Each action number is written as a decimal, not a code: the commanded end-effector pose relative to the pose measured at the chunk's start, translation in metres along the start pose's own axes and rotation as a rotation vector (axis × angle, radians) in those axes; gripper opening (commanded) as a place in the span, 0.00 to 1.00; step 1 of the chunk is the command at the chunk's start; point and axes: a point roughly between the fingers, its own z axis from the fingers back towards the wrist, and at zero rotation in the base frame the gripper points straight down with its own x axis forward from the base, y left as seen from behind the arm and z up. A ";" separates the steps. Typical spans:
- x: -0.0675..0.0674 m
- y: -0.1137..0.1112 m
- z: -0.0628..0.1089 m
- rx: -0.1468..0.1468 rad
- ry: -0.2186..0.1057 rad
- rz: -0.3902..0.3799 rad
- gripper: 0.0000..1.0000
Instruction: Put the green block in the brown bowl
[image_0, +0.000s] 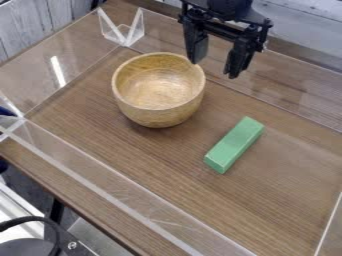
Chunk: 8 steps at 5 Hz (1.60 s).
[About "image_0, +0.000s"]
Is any black cable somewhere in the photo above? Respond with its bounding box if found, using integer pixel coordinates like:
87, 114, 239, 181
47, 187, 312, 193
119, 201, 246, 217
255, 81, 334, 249
0, 215, 63, 256

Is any black table leg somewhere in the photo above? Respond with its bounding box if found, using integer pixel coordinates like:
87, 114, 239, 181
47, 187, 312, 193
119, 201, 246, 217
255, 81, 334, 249
49, 199, 65, 224

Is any light wooden bowl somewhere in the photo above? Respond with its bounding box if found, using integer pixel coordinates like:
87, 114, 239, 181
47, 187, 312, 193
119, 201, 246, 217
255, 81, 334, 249
111, 52, 206, 128

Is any clear acrylic tray wall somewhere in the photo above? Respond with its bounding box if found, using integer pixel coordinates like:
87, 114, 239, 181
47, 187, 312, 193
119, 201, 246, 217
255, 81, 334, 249
0, 92, 255, 256

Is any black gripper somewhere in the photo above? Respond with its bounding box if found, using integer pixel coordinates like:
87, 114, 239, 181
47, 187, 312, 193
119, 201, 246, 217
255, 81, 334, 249
179, 0, 272, 79

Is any clear acrylic corner bracket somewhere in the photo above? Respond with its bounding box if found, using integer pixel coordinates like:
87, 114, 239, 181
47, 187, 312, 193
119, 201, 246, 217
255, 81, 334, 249
96, 8, 144, 47

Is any green rectangular block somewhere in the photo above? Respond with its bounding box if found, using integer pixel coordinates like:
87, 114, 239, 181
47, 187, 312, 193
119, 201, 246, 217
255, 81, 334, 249
203, 117, 264, 174

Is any grey metal base plate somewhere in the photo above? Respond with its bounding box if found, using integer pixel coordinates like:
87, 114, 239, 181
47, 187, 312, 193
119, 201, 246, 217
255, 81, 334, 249
59, 218, 133, 256

